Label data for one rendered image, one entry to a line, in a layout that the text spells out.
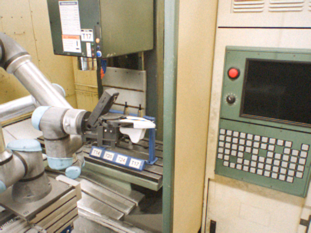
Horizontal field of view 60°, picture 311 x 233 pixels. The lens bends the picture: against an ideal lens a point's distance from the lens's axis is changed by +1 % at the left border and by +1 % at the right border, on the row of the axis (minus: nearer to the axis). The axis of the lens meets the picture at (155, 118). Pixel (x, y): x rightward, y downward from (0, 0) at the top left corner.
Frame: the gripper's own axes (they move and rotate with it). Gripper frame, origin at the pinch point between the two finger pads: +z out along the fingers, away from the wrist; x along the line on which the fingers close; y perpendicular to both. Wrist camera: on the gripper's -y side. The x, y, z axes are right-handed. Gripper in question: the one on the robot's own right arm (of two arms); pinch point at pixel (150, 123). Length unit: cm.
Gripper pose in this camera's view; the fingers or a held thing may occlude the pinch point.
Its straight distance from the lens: 71.2
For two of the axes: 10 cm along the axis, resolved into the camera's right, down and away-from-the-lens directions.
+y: -0.4, 9.7, 2.2
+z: 9.6, 1.0, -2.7
